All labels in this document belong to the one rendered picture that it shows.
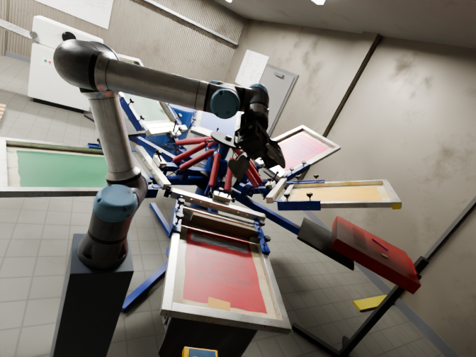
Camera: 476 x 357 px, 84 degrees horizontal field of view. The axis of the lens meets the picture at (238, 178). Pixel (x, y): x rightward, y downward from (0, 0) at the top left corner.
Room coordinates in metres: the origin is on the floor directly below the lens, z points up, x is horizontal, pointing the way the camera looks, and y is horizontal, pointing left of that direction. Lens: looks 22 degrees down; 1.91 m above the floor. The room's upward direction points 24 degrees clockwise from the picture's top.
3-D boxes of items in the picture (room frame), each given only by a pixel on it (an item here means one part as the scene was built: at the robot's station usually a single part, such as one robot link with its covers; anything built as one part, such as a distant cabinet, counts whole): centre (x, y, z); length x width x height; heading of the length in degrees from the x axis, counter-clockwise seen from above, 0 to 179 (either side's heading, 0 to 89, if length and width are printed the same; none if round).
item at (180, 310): (1.20, -0.10, 0.97); 0.79 x 0.58 x 0.04; 17
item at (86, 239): (0.68, 0.31, 1.25); 0.15 x 0.15 x 0.10
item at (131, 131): (2.36, 0.87, 0.91); 1.34 x 0.41 x 0.08; 77
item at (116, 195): (0.68, 0.31, 1.37); 0.13 x 0.12 x 0.14; 12
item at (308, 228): (2.06, -0.44, 0.91); 1.34 x 0.41 x 0.08; 77
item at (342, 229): (1.90, -1.17, 1.06); 0.61 x 0.46 x 0.12; 77
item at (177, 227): (1.35, 0.24, 0.98); 0.30 x 0.05 x 0.07; 17
